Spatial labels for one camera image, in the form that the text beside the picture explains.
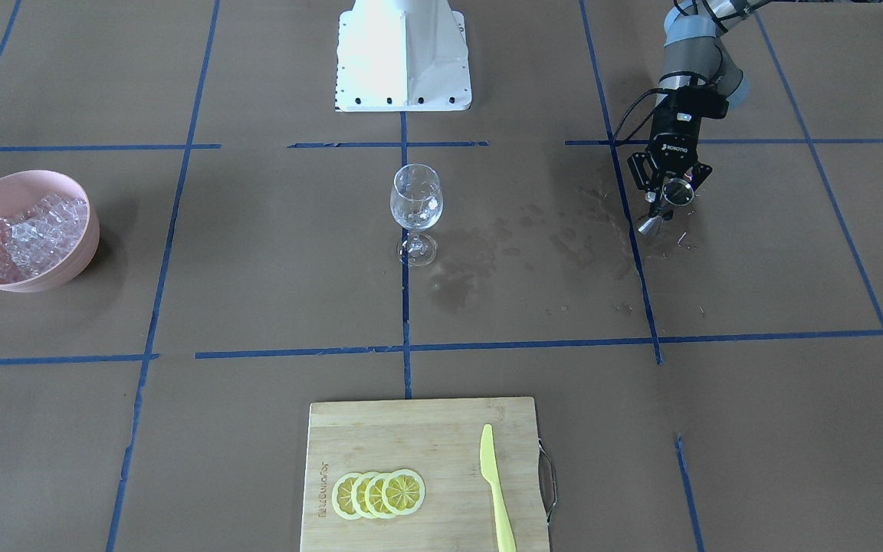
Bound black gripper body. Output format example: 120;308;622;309
647;90;704;177

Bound steel jigger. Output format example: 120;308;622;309
635;178;696;235

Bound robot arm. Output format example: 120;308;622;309
629;1;767;216

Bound clear wine glass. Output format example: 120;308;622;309
389;163;444;267

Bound clear ice cubes pile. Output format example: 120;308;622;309
0;193;89;283

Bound yellow plastic knife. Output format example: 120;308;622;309
478;423;517;551

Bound bamboo cutting board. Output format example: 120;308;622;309
299;397;551;551

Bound lemon slice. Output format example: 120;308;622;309
381;468;426;516
350;471;381;518
364;474;396;518
333;472;363;520

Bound pink bowl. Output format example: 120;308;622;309
0;170;100;293

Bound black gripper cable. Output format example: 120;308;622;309
612;86;672;146

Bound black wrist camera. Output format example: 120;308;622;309
677;85;730;120

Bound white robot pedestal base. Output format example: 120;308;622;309
334;1;473;113

